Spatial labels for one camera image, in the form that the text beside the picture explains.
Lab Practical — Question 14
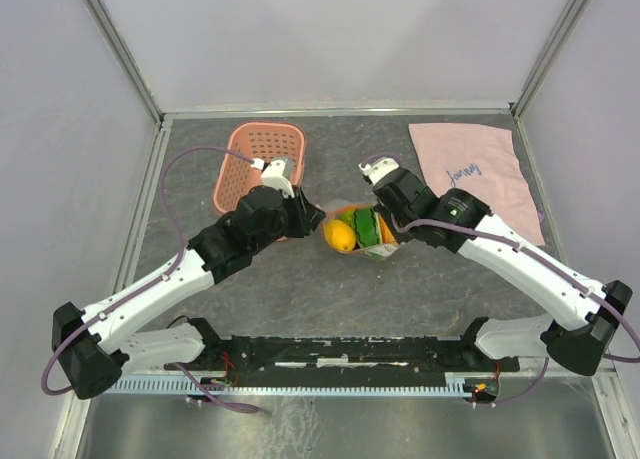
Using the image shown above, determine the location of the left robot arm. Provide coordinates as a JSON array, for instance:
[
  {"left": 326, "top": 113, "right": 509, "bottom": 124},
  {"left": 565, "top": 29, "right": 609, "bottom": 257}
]
[{"left": 50, "top": 186, "right": 326, "bottom": 399}]

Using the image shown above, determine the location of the orange toy fruit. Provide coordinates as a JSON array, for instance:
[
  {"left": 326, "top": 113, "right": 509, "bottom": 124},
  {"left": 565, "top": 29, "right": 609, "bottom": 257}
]
[{"left": 377, "top": 214, "right": 395, "bottom": 244}]

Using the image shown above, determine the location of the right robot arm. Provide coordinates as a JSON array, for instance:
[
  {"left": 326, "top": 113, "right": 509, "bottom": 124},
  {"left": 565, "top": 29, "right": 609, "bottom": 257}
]
[{"left": 360, "top": 157, "right": 632, "bottom": 376}]

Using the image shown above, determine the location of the yellow toy mango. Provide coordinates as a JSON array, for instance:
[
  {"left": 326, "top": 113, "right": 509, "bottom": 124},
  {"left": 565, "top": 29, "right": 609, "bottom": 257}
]
[{"left": 323, "top": 219, "right": 356, "bottom": 253}]

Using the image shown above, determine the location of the clear zip top bag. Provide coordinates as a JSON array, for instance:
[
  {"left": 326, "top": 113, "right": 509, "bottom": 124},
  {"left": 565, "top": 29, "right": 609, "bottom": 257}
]
[{"left": 322, "top": 199, "right": 399, "bottom": 261}]

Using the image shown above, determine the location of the toy peach slice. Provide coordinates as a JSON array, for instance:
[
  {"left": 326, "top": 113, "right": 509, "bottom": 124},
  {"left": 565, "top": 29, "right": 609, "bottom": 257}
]
[{"left": 354, "top": 208, "right": 382, "bottom": 248}]

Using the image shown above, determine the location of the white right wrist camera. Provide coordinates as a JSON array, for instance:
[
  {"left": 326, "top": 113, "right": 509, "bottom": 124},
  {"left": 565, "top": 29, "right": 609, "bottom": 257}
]
[{"left": 358, "top": 153, "right": 401, "bottom": 186}]

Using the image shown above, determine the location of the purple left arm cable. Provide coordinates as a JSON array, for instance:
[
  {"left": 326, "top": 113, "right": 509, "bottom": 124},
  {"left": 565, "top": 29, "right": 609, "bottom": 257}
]
[{"left": 41, "top": 146, "right": 261, "bottom": 413}]

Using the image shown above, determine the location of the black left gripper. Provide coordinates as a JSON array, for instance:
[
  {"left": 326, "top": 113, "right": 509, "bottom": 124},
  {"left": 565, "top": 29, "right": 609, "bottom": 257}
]
[{"left": 251, "top": 184, "right": 326, "bottom": 254}]

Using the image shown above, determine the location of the pink cloth with writing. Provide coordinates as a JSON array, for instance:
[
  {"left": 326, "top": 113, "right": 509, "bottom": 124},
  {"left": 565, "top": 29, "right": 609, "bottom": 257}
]
[{"left": 409, "top": 123, "right": 545, "bottom": 246}]

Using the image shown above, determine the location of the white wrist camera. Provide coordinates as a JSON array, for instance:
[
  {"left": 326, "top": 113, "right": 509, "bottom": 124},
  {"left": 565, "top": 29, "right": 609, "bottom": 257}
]
[
  {"left": 251, "top": 156, "right": 294, "bottom": 199},
  {"left": 358, "top": 153, "right": 401, "bottom": 186}
]

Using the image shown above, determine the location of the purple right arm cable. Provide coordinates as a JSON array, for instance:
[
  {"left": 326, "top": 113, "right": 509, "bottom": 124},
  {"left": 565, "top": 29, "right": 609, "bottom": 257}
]
[{"left": 364, "top": 151, "right": 640, "bottom": 410}]

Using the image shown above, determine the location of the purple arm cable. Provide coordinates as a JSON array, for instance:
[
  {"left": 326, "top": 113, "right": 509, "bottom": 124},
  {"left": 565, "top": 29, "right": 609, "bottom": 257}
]
[
  {"left": 364, "top": 151, "right": 640, "bottom": 410},
  {"left": 41, "top": 146, "right": 261, "bottom": 413}
]

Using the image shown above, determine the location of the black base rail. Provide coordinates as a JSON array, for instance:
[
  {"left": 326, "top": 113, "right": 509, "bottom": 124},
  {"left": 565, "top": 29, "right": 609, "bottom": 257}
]
[{"left": 185, "top": 319, "right": 520, "bottom": 387}]

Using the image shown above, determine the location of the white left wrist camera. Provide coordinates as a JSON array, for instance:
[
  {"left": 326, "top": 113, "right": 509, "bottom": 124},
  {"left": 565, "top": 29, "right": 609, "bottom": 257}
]
[{"left": 251, "top": 156, "right": 294, "bottom": 199}]

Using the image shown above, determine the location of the pink plastic basket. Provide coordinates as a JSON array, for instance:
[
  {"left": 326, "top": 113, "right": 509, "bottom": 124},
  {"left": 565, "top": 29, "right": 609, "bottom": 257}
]
[{"left": 205, "top": 121, "right": 313, "bottom": 247}]

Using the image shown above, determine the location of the light blue cable duct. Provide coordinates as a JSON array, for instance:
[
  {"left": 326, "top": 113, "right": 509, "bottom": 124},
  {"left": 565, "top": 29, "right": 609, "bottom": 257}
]
[{"left": 107, "top": 373, "right": 471, "bottom": 398}]

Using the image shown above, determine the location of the green toy fruit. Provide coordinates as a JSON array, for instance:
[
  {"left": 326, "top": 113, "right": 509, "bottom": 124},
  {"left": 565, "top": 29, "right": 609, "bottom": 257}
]
[{"left": 338, "top": 208, "right": 357, "bottom": 224}]

